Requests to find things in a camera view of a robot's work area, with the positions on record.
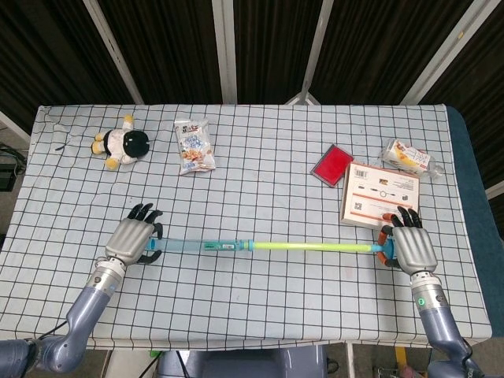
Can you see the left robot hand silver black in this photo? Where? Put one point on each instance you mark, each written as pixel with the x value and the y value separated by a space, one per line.
pixel 130 238

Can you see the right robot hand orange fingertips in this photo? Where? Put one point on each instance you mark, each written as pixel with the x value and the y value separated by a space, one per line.
pixel 413 248

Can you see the blue green telescopic stick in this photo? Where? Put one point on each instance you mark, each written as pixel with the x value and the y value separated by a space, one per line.
pixel 307 246

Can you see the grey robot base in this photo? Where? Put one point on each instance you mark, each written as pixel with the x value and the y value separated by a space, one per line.
pixel 244 364

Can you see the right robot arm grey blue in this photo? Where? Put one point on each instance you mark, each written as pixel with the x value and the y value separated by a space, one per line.
pixel 437 319

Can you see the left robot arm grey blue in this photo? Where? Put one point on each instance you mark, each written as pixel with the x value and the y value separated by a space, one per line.
pixel 84 311

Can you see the white orange cardboard box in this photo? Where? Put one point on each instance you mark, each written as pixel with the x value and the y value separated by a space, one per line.
pixel 380 193

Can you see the black white plush toy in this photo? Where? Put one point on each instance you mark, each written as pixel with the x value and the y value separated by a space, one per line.
pixel 132 143

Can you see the white snack bag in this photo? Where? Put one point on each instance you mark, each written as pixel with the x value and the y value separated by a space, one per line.
pixel 195 149

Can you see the red ink pad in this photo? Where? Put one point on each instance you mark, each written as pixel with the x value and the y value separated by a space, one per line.
pixel 332 163

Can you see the checkered light blue tablecloth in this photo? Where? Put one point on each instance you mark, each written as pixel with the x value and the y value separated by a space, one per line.
pixel 236 307

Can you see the black device box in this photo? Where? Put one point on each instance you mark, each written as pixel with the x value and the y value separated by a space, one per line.
pixel 7 175

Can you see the white partition post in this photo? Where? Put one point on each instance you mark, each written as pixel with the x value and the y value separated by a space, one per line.
pixel 317 47
pixel 114 53
pixel 224 51
pixel 441 55

